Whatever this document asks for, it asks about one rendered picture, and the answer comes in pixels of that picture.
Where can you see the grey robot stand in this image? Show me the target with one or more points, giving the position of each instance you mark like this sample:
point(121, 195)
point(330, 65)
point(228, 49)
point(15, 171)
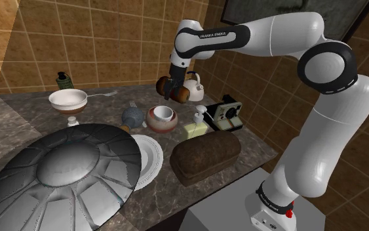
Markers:
point(216, 204)

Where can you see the white kettle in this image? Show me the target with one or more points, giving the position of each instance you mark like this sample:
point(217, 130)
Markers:
point(196, 89)

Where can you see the small white cup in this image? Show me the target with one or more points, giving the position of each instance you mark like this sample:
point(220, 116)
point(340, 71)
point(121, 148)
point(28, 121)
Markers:
point(163, 112)

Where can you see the grey round vase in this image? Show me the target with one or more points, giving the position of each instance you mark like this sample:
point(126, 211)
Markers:
point(132, 117)

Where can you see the green bottle with black cap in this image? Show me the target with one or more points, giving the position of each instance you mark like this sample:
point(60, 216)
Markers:
point(64, 82)

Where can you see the cream instant camera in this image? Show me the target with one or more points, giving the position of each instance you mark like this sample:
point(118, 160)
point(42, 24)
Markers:
point(227, 115)

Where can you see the short silver fork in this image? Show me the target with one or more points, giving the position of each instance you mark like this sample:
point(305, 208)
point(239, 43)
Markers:
point(133, 104)

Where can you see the long silver fork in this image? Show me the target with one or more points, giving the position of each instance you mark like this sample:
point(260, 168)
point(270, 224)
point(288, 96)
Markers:
point(102, 94)

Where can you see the dark brown bread loaf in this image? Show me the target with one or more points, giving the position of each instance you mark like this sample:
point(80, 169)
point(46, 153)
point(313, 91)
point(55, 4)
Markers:
point(203, 156)

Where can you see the brown and cream round bowl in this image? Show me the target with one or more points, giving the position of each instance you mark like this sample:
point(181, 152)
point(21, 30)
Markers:
point(161, 125)

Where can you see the white bowl with brown base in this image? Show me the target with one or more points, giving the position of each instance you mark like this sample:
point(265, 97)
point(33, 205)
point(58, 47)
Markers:
point(68, 99)

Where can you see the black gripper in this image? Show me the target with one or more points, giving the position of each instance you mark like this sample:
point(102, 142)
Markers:
point(177, 73)

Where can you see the brown cylinder roll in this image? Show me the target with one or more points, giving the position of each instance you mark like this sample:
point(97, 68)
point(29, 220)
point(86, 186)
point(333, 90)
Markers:
point(184, 94)

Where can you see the yellow soap dispenser bottle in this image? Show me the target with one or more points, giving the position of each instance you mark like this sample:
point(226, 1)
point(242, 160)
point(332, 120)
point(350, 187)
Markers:
point(194, 130)

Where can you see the white plate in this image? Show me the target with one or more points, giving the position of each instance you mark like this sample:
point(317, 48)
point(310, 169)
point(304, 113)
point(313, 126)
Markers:
point(150, 160)

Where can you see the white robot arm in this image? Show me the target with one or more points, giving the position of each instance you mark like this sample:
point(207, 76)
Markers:
point(324, 134)

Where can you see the large silver round lid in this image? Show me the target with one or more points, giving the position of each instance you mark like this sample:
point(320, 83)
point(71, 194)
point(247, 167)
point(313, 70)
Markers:
point(66, 179)

